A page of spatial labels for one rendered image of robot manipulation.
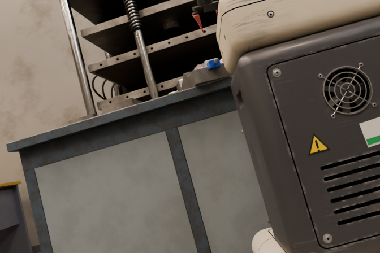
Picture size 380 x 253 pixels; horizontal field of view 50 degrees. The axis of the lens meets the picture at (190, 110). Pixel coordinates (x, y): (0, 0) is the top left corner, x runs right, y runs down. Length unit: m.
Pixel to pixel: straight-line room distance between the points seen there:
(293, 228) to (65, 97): 4.35
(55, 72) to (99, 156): 3.36
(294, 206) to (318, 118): 0.15
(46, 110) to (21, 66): 0.61
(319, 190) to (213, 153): 0.93
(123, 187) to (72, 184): 0.22
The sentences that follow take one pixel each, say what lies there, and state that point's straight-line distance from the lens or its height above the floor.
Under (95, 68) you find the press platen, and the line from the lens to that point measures 2.66.
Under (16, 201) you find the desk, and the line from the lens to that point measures 4.80.
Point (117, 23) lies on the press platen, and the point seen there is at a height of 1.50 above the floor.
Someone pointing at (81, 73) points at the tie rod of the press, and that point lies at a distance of 2.62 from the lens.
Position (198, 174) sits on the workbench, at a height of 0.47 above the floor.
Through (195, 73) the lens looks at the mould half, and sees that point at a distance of 1.54.
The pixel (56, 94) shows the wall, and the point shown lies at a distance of 4.96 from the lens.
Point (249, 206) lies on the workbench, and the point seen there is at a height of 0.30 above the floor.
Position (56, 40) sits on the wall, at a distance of 5.10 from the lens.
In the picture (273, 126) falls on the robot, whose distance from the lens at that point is 0.70.
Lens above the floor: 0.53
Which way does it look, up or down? 7 degrees up
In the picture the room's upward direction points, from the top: 15 degrees counter-clockwise
